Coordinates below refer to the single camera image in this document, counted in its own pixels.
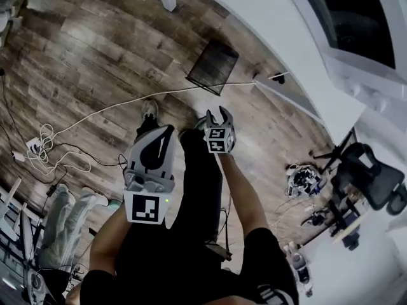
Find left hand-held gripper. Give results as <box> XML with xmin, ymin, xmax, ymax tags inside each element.
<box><xmin>123</xmin><ymin>125</ymin><xmax>176</xmax><ymax>224</ymax></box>

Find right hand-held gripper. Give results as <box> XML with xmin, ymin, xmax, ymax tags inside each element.
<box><xmin>203</xmin><ymin>105</ymin><xmax>237</xmax><ymax>154</ymax></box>

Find black mesh waste bin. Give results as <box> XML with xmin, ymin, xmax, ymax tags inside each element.
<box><xmin>185</xmin><ymin>38</ymin><xmax>240</xmax><ymax>97</ymax></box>

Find person's right forearm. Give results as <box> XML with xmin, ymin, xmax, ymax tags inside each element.
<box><xmin>219</xmin><ymin>152</ymin><xmax>272</xmax><ymax>238</ymax></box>

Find person's left forearm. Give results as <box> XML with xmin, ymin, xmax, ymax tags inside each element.
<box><xmin>89</xmin><ymin>206</ymin><xmax>135</xmax><ymax>276</ymax></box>

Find person's black trousers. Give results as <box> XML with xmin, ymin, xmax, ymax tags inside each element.
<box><xmin>113</xmin><ymin>116</ymin><xmax>224</xmax><ymax>266</ymax></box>

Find white table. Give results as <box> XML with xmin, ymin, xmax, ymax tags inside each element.
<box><xmin>153</xmin><ymin>0</ymin><xmax>367</xmax><ymax>168</ymax></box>

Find white and blue robot device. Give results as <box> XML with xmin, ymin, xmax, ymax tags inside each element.
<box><xmin>286</xmin><ymin>163</ymin><xmax>324</xmax><ymax>198</ymax></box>

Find white power strip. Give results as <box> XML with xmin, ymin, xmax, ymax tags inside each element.
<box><xmin>25</xmin><ymin>137</ymin><xmax>44</xmax><ymax>154</ymax></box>

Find person's black shirt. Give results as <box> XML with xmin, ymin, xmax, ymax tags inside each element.
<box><xmin>79</xmin><ymin>226</ymin><xmax>300</xmax><ymax>305</ymax></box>

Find small black floor device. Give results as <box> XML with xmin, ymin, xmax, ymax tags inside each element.
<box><xmin>301</xmin><ymin>209</ymin><xmax>332</xmax><ymax>227</ymax></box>

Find black office chair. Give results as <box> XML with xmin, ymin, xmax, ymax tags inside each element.
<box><xmin>312</xmin><ymin>132</ymin><xmax>407</xmax><ymax>216</ymax></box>

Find white floor appliance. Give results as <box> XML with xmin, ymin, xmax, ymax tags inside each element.
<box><xmin>282</xmin><ymin>243</ymin><xmax>314</xmax><ymax>299</ymax></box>

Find round wooden table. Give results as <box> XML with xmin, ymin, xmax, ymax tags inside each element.
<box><xmin>331</xmin><ymin>215</ymin><xmax>364</xmax><ymax>246</ymax></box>

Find long white floor cable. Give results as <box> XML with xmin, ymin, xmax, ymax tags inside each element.
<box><xmin>11</xmin><ymin>80</ymin><xmax>257</xmax><ymax>175</ymax></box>

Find black floor cable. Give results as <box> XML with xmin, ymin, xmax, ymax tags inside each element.
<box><xmin>0</xmin><ymin>71</ymin><xmax>128</xmax><ymax>184</ymax></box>

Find thin white floor cable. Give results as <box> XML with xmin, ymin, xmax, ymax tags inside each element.
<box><xmin>274</xmin><ymin>198</ymin><xmax>317</xmax><ymax>232</ymax></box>

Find black frame stool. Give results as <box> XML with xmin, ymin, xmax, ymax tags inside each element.
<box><xmin>328</xmin><ymin>198</ymin><xmax>361</xmax><ymax>238</ymax></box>

